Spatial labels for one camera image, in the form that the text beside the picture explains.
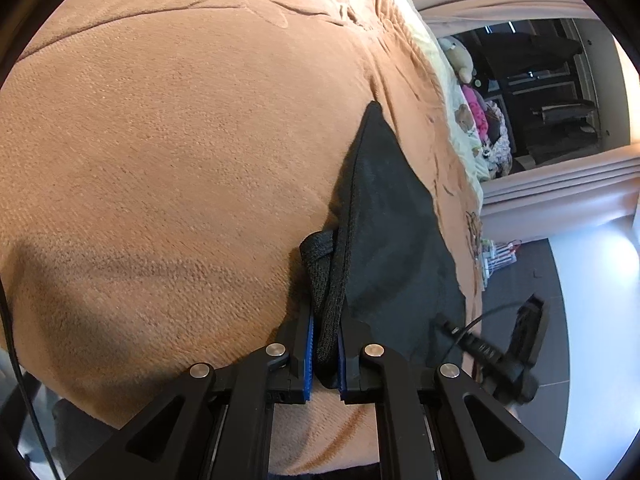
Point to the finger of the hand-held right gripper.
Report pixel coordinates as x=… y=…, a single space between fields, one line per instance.
x=535 y=325

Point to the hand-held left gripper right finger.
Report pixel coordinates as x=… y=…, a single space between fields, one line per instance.
x=342 y=365

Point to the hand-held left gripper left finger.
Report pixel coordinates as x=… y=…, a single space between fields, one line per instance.
x=310 y=355

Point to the black t-shirt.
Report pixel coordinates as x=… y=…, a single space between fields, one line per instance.
x=385 y=220

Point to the pile of floral clothes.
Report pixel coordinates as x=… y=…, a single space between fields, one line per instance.
x=497 y=145

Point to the dark glass window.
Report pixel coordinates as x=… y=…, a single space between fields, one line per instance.
x=550 y=110

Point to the cream duvet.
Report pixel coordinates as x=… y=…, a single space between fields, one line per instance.
x=452 y=125

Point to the small brown plush toy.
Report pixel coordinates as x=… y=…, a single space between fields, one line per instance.
x=465 y=117

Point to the pink cloth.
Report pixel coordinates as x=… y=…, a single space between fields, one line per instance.
x=475 y=110

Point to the orange-brown blanket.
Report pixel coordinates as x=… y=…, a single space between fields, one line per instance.
x=150 y=160

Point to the beige plush toy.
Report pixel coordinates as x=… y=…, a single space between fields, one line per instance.
x=457 y=57

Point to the dark hanging coat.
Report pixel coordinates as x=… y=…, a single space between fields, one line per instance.
x=530 y=45

